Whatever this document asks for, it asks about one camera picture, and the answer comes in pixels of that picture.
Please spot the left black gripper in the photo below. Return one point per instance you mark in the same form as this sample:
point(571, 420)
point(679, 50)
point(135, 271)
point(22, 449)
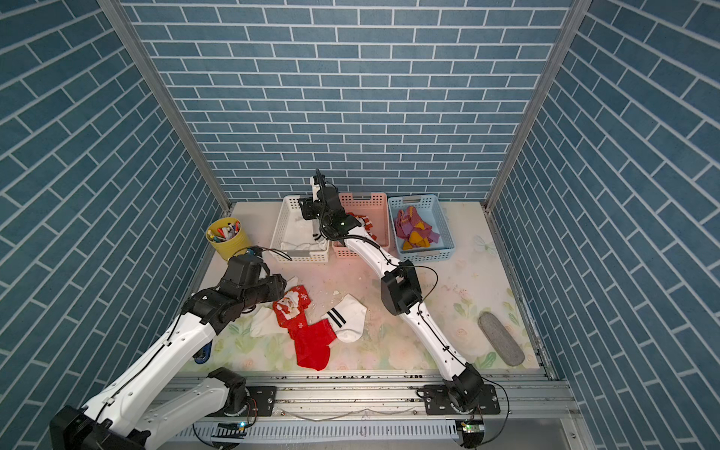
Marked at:
point(277, 287)

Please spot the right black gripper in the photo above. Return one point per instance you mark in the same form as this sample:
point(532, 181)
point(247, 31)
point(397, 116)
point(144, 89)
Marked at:
point(310, 208)

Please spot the red white striped sock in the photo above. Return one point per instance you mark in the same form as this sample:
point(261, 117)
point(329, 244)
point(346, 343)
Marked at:
point(368, 225)

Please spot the purple striped sock front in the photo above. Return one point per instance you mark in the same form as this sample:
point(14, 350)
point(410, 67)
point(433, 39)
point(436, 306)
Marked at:
point(413, 232)

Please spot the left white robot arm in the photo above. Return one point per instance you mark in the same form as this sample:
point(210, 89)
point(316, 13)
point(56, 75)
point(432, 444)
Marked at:
point(121, 415)

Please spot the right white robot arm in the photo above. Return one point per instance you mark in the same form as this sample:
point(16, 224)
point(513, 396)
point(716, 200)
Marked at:
point(400, 288)

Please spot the white plastic basket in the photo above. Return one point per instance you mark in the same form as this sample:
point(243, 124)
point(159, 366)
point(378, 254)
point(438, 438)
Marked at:
point(291, 226)

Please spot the pink plastic basket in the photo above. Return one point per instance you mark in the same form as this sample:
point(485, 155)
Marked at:
point(375, 206)

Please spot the blue plastic basket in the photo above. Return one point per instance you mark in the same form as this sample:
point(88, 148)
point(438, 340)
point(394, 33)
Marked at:
point(430, 210)

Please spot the red santa sock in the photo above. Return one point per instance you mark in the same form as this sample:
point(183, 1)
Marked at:
point(311, 341)

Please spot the yellow pen cup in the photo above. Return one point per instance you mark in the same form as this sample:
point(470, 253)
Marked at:
point(228, 237)

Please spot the grey oval pad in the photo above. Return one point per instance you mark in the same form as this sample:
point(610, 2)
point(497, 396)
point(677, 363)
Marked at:
point(501, 340)

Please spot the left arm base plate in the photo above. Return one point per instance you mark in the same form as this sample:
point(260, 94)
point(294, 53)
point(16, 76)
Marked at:
point(259, 402)

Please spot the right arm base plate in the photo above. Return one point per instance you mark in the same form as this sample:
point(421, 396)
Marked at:
point(440, 400)

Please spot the aluminium front rail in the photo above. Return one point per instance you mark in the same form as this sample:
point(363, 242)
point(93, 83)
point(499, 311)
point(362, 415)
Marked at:
point(331, 398)

